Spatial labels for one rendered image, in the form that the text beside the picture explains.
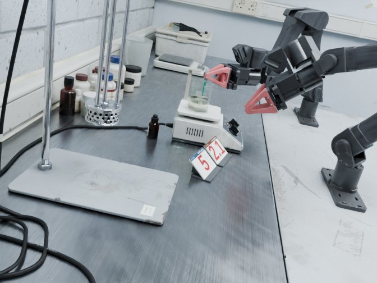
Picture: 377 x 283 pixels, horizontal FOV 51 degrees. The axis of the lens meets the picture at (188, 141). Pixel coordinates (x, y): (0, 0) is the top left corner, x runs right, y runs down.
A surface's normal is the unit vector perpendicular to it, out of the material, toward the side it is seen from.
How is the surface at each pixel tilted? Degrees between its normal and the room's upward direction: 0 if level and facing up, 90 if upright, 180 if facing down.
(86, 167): 0
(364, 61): 90
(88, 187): 1
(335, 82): 90
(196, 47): 93
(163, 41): 93
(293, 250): 0
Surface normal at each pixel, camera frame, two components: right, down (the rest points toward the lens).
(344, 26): -0.13, 0.36
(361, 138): -0.66, 0.21
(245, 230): 0.18, -0.91
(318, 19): 0.41, 0.41
